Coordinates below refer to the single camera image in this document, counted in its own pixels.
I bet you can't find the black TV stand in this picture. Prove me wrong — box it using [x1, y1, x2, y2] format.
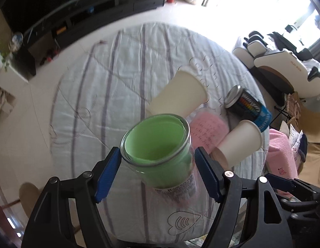
[19, 0, 167, 77]

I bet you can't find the cardboard box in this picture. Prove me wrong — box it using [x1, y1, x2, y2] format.
[300, 106, 320, 145]

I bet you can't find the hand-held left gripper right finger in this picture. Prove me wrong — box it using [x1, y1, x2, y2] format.
[195, 147, 296, 248]

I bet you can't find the small white paper cup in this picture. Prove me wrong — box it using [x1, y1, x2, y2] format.
[213, 119, 264, 168]

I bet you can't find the large white paper cup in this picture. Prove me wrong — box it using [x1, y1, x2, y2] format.
[145, 66, 210, 119]

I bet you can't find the white massage chair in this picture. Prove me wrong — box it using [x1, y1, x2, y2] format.
[232, 30, 320, 99]

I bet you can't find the pink plastic packet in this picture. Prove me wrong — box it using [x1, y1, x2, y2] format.
[189, 111, 230, 156]

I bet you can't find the glass globe ornament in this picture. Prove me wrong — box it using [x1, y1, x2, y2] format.
[9, 32, 24, 52]

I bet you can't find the glass cup with green liner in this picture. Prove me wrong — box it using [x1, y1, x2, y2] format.
[120, 114, 197, 195]

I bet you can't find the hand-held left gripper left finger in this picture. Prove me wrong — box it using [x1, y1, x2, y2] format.
[22, 147, 123, 248]

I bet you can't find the striped white quilt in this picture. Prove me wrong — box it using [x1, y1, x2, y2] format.
[48, 23, 270, 244]

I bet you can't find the black can with colourful print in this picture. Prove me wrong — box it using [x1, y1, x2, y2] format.
[224, 85, 273, 131]

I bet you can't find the pink towel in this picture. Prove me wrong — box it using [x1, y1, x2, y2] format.
[265, 129, 298, 202]

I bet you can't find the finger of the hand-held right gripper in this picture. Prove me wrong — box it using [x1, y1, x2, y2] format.
[265, 174, 298, 194]

